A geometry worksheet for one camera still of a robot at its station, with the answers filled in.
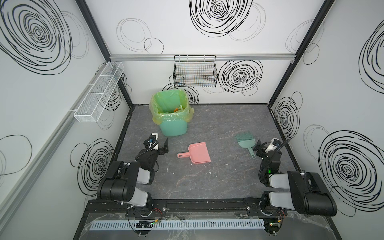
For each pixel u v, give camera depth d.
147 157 0.67
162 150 0.80
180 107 0.99
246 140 0.99
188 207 0.74
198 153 0.93
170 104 1.00
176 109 1.03
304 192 0.44
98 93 0.71
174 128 0.97
